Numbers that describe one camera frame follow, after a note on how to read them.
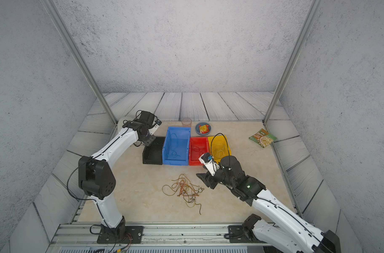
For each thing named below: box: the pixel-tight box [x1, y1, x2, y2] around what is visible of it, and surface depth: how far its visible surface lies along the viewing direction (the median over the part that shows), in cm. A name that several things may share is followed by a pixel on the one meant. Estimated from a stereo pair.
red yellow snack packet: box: [198, 124, 211, 134], surface depth 116 cm
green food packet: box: [248, 128, 278, 148], surface depth 111 cm
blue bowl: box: [195, 122, 212, 136], surface depth 116 cm
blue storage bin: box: [161, 126, 192, 167], surface depth 104 cm
